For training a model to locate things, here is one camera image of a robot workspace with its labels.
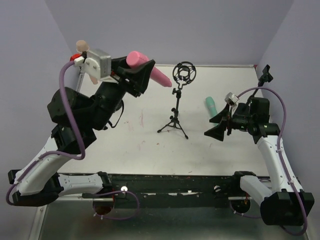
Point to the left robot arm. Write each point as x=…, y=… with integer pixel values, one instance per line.
x=76, y=117

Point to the aluminium extrusion frame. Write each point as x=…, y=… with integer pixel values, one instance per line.
x=40, y=213

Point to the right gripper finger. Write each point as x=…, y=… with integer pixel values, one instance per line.
x=217, y=132
x=222, y=117

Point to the teal microphone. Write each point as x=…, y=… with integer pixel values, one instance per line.
x=210, y=104

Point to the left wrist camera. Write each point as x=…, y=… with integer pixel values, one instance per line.
x=94, y=62

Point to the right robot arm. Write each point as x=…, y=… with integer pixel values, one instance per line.
x=285, y=203

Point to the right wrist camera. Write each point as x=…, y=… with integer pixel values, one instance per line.
x=232, y=101

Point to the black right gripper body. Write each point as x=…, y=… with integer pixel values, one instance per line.
x=230, y=122

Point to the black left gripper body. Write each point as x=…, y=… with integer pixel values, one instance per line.
x=127, y=80

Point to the peach microphone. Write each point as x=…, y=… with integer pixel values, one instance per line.
x=82, y=46

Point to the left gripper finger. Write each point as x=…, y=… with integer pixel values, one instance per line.
x=119, y=62
x=150, y=64

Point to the black tripod shock-mount stand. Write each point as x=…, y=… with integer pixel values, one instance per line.
x=184, y=73

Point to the black front mounting rail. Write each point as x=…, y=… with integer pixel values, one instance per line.
x=128, y=191

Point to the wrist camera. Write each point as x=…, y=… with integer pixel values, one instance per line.
x=94, y=62
x=232, y=101

